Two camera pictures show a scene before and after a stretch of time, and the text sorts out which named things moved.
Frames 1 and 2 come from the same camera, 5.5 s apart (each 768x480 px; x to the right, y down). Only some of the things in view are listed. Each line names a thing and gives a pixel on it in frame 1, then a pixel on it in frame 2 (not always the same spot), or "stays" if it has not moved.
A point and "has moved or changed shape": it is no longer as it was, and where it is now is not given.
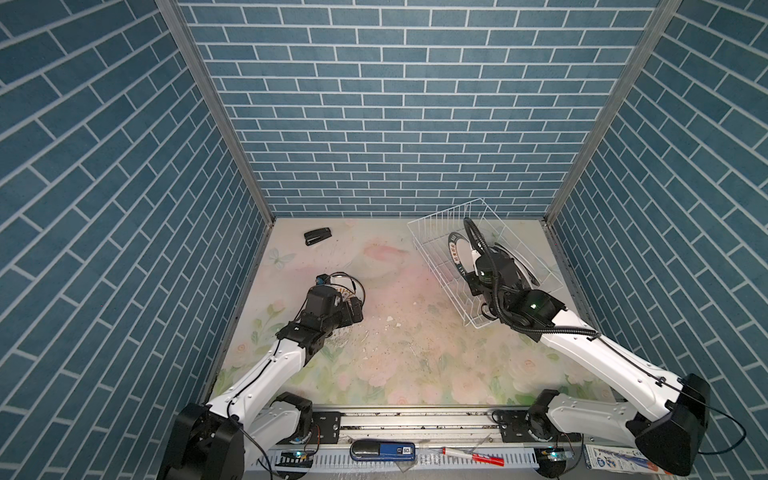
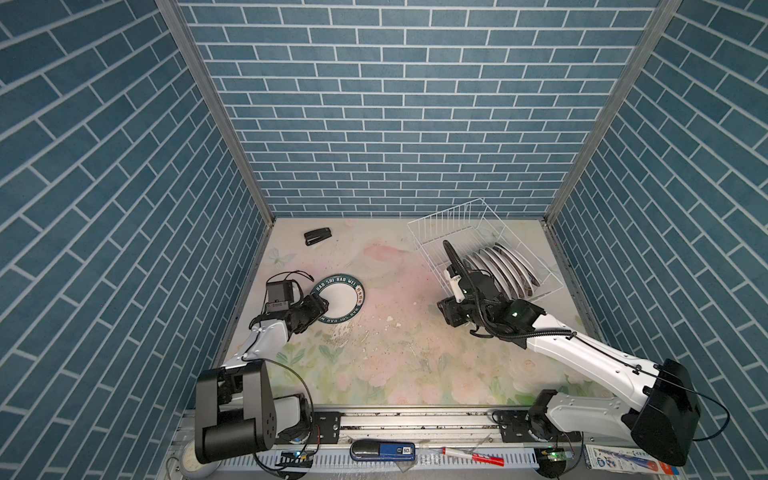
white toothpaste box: x=613 y=458 stays
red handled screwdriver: x=483 y=458 stays
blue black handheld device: x=383 y=450 stays
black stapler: x=314 y=236 stays
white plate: x=461 y=252 has moved or changed shape
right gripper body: x=474 y=283 -> x=460 y=311
